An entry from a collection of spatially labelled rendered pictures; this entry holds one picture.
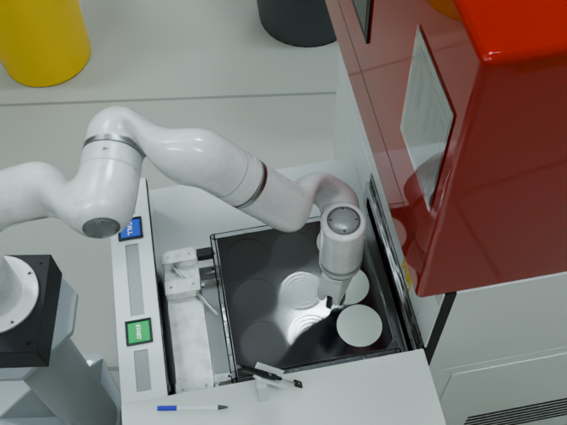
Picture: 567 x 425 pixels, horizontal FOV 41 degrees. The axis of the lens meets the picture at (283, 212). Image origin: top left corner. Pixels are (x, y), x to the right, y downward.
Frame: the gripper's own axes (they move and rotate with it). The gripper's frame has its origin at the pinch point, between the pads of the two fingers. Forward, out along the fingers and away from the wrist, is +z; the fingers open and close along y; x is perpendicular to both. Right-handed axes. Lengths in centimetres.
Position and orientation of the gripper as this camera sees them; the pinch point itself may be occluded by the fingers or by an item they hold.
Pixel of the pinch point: (337, 296)
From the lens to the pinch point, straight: 163.4
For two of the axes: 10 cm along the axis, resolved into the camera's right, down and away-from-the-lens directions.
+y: -4.3, 7.7, -4.7
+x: 9.0, 3.5, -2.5
